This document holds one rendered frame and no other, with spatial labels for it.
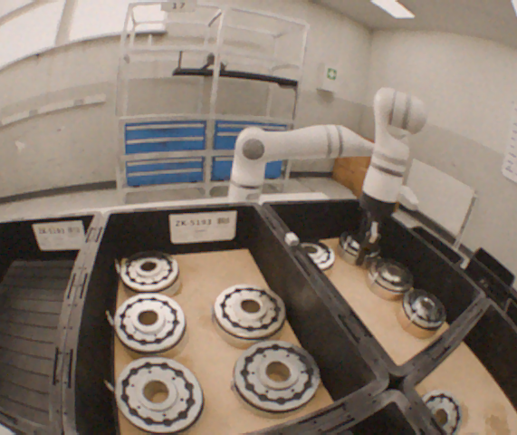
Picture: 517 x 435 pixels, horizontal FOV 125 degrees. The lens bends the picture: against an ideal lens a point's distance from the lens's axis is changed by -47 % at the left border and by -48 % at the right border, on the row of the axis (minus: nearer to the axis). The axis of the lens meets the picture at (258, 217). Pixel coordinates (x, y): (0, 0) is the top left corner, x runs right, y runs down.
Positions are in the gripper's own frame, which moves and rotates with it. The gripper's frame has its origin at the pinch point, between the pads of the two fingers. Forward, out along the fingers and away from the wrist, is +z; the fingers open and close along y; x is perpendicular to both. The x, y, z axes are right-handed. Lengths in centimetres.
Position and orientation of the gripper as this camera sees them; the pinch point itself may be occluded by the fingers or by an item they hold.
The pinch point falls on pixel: (359, 253)
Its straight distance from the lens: 56.1
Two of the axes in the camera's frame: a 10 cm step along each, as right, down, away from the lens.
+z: -1.2, 8.8, 4.6
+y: -3.3, 4.1, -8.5
